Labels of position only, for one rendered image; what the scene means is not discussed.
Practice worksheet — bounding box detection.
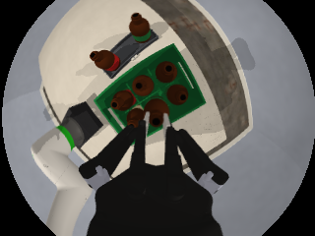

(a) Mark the green bottle crate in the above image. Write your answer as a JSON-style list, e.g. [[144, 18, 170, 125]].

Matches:
[[94, 43, 206, 134]]

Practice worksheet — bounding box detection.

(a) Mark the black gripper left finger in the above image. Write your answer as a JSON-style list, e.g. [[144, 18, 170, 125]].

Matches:
[[79, 112, 150, 200]]

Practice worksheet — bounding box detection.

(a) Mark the brown glass bottle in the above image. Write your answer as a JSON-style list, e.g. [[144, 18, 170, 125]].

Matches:
[[156, 61, 177, 84], [144, 96, 169, 127], [110, 89, 137, 111], [132, 75, 155, 96], [129, 13, 151, 43], [126, 104, 145, 128], [90, 50, 121, 71]]

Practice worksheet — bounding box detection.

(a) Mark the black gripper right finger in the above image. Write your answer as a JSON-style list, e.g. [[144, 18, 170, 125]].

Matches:
[[162, 113, 229, 201]]

